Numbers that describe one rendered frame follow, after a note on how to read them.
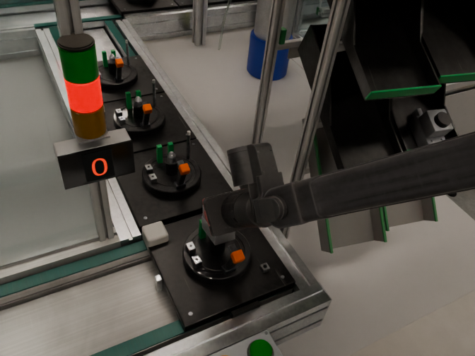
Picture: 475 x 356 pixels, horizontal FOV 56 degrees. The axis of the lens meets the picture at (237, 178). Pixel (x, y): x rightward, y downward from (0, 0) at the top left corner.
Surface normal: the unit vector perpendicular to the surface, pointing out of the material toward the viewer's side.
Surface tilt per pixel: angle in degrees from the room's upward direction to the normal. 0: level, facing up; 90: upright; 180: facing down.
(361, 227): 45
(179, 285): 0
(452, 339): 0
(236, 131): 0
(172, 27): 90
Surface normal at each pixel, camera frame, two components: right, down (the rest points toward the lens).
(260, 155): 0.65, -0.23
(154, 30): 0.46, 0.64
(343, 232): 0.27, -0.04
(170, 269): 0.09, -0.73
